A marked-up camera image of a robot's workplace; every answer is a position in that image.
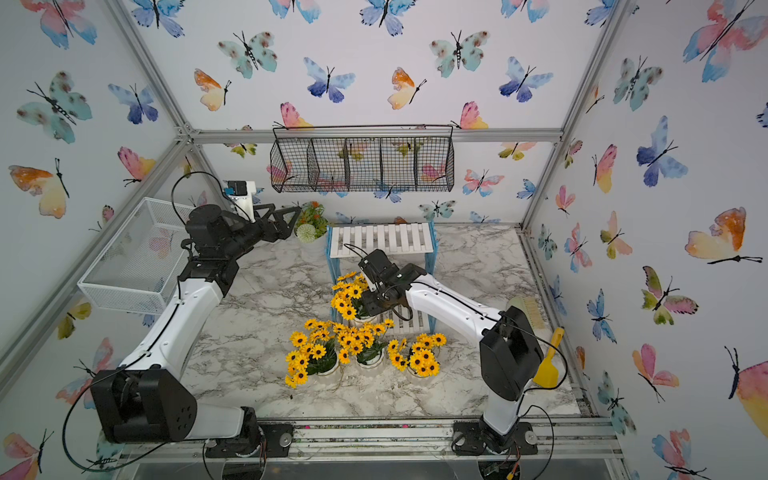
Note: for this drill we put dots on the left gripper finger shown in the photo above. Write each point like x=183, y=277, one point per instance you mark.
x=282, y=222
x=263, y=212

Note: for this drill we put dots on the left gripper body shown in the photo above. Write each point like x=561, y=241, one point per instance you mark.
x=249, y=236

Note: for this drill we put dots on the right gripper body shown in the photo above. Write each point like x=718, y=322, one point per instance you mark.
x=374, y=300

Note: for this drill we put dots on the sunflower pot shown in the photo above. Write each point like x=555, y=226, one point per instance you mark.
x=419, y=358
x=347, y=299
x=364, y=344
x=313, y=352

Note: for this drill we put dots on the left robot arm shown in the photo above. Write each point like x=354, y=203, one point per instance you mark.
x=143, y=400

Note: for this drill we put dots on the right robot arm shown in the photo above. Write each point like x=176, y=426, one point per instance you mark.
x=509, y=351

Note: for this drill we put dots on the mixed flower pot behind shelf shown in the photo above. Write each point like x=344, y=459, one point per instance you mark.
x=311, y=224

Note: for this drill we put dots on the blue white wooden shelf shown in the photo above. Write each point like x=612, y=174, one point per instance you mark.
x=407, y=239

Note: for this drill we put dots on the green hand brush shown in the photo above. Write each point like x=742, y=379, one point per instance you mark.
x=529, y=306

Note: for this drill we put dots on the yellow toy shovel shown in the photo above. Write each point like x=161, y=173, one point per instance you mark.
x=547, y=375

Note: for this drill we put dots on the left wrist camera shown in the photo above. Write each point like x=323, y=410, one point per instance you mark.
x=240, y=193

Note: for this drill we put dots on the black wire wall basket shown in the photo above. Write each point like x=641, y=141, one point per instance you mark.
x=363, y=159

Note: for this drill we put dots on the white mesh wall basket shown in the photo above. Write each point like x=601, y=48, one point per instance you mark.
x=136, y=271

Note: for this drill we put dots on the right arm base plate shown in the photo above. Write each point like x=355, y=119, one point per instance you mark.
x=475, y=438

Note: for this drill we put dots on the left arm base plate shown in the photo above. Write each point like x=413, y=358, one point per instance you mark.
x=263, y=440

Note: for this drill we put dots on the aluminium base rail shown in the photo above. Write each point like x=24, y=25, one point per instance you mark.
x=567, y=438

